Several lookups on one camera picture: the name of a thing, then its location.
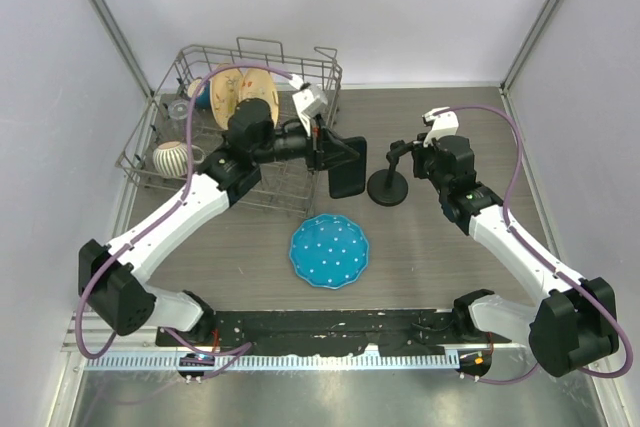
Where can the clear drinking glass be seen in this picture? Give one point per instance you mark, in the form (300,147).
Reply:
(176,123)

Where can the striped ceramic mug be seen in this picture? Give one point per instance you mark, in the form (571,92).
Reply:
(170,159)

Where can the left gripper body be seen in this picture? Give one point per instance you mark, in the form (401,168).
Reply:
(314,144)

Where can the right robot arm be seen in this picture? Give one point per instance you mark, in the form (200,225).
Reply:
(568,326)

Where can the blue polka dot plate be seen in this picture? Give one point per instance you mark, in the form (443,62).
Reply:
(329,251)

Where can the beige bird plate front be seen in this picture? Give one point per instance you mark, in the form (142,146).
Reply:
(258,83)

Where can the beige bird plate rear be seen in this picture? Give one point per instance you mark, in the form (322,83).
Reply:
(224,92)

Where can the blue ceramic cup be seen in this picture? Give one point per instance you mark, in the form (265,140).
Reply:
(202,100)

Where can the beige bird plate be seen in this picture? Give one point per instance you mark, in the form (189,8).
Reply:
(224,92)
(258,83)

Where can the grey wire dish rack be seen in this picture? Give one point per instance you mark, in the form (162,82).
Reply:
(285,185)

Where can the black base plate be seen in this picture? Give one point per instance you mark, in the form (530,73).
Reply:
(397,332)

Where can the black smartphone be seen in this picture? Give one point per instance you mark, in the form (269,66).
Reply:
(350,179)

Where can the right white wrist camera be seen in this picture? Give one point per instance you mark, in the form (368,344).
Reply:
(442,122)

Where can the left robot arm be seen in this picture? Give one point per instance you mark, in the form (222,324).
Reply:
(113,278)

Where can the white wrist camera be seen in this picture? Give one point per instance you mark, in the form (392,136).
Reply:
(309,100)
(442,122)

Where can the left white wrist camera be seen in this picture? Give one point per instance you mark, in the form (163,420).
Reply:
(309,100)

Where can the black phone stand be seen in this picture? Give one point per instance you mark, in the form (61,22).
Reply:
(387,187)

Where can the white slotted cable duct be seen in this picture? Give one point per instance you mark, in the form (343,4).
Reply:
(185,362)

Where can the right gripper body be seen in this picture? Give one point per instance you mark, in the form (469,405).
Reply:
(425,162)

